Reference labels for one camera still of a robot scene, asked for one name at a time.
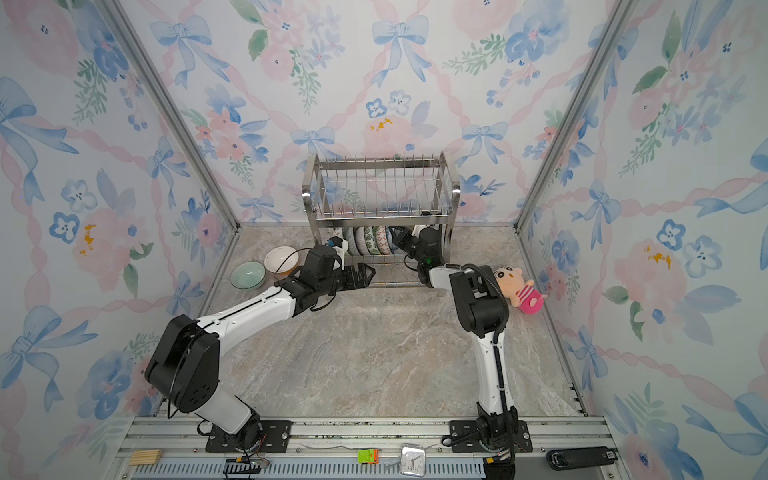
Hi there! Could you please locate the blue white patterned bowl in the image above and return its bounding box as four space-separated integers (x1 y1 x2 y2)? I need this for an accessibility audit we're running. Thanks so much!
385 227 398 254

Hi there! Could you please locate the pink purple glass bowl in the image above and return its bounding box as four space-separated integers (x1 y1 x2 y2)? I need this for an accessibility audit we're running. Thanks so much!
353 227 369 256

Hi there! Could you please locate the black stapler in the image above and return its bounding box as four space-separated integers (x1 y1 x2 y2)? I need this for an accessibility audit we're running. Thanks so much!
545 446 618 471

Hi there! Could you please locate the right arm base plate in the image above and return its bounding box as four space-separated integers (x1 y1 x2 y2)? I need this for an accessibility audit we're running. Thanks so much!
441 420 533 455

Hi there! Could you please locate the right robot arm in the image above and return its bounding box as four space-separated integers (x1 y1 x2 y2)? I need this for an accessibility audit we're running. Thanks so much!
392 226 519 450

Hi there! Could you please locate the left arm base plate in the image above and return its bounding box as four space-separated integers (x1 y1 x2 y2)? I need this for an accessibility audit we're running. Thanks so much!
205 420 293 454

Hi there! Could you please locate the green leaf pattern bowl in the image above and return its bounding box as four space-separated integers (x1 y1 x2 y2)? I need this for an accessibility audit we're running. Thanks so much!
363 227 381 256

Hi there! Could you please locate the wooden block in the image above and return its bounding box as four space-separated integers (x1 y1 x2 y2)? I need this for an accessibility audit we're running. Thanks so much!
129 449 163 466

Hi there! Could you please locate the plush doll pink shirt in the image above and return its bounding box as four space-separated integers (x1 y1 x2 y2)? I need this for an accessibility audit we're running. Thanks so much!
494 266 546 315

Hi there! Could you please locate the blue mesh pattern bowl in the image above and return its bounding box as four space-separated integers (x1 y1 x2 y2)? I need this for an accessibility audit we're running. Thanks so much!
375 226 392 255

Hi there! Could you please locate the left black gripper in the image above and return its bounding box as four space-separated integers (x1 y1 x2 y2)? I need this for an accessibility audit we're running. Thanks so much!
318 262 376 299

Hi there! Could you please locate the green orange small block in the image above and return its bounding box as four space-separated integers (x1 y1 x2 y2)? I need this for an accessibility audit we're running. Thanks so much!
357 448 380 465

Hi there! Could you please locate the black connector with wires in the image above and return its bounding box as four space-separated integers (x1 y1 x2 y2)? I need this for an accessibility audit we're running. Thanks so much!
222 457 262 479

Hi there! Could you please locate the dark blue flower bowl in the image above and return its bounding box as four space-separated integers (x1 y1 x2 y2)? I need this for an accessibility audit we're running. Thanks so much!
344 227 356 252

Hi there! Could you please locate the white orange bowl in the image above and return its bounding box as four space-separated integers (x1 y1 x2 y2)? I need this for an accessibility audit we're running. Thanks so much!
263 246 300 276

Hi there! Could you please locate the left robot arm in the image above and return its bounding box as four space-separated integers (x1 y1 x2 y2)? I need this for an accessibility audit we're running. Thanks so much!
144 245 376 449

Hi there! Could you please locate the small silver alarm clock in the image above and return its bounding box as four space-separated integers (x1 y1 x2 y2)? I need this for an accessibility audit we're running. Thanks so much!
399 444 426 478

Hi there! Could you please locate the pale green bowl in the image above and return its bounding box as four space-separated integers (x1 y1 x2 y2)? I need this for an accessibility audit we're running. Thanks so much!
230 261 266 290

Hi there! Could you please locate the stainless steel dish rack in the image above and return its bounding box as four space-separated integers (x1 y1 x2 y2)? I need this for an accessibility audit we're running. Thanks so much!
301 153 462 287

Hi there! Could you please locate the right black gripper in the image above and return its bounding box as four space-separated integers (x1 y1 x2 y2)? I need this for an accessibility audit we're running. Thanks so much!
390 224 427 269

